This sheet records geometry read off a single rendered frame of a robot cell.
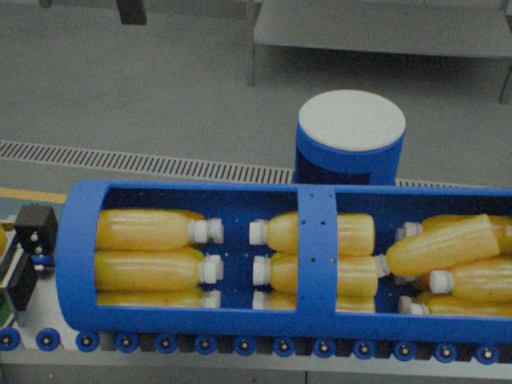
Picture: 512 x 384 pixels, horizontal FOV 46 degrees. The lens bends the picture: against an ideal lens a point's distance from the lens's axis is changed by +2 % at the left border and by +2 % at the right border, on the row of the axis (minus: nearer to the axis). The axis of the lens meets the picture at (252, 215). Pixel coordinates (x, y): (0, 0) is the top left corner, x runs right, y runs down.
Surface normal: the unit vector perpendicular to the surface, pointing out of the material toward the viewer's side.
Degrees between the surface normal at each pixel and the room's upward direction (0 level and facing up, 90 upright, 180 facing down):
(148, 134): 0
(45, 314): 0
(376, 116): 0
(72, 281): 60
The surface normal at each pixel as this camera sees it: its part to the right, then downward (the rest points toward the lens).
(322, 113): 0.00, -0.73
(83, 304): -0.04, 0.52
